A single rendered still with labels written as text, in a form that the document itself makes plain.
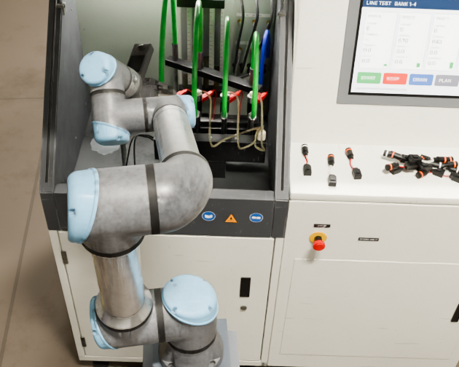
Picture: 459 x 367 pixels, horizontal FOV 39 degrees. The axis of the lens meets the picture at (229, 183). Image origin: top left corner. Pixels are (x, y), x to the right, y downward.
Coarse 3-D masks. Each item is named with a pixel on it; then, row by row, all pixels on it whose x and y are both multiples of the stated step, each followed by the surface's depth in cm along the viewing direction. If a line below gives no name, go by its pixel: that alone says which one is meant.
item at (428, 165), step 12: (384, 156) 190; (396, 156) 188; (408, 156) 186; (420, 156) 191; (396, 168) 186; (408, 168) 186; (420, 168) 186; (432, 168) 186; (444, 168) 189; (456, 168) 187; (456, 180) 185
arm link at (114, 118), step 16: (96, 96) 137; (112, 96) 137; (96, 112) 137; (112, 112) 137; (128, 112) 137; (96, 128) 137; (112, 128) 136; (128, 128) 138; (144, 128) 139; (112, 144) 141
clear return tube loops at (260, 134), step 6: (210, 96) 189; (210, 102) 188; (210, 108) 187; (210, 114) 186; (210, 120) 185; (210, 126) 185; (210, 132) 185; (246, 132) 193; (258, 132) 193; (264, 132) 195; (210, 138) 187; (228, 138) 192; (258, 138) 196; (264, 138) 196; (210, 144) 188; (216, 144) 190; (252, 144) 192; (264, 150) 189
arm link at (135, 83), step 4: (132, 68) 150; (132, 72) 146; (132, 76) 145; (136, 76) 148; (132, 80) 146; (136, 80) 146; (132, 84) 146; (136, 84) 148; (128, 88) 145; (132, 88) 147; (136, 88) 148; (128, 92) 147; (132, 92) 148; (128, 96) 148
